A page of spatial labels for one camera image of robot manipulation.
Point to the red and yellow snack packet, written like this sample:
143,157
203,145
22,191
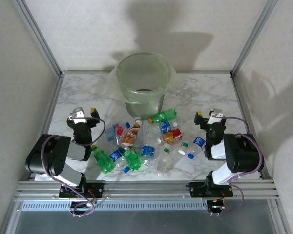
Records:
173,136

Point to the green bottle orange cap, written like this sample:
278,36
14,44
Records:
164,115

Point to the clear bottle blue label white cap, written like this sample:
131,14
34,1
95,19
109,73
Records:
148,151
164,126

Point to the small clear bottle green band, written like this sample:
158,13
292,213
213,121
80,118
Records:
182,151

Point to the brown label drink bottle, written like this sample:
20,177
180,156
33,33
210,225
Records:
131,135

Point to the tall clear bottle white cap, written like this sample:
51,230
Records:
137,119

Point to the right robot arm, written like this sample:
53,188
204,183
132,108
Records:
244,156

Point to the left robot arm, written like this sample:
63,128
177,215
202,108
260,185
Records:
51,156

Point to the grey metal mesh bin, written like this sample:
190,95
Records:
144,109

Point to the small electronics board green LED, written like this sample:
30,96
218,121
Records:
88,205
216,207

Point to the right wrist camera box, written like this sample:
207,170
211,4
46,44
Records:
216,114

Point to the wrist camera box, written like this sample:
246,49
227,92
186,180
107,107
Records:
216,114
77,114

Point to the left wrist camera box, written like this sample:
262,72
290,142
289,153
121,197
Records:
77,114

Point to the aluminium table side rail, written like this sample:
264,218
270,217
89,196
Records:
51,107
243,107

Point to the long aluminium table edge rail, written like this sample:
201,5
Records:
197,72

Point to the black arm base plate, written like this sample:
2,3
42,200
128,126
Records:
196,190
97,189

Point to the wide aluminium extrusion rail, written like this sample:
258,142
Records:
146,190

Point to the aluminium frame post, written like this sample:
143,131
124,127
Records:
254,36
38,36

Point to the aluminium frame leg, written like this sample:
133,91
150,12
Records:
282,219
9,219

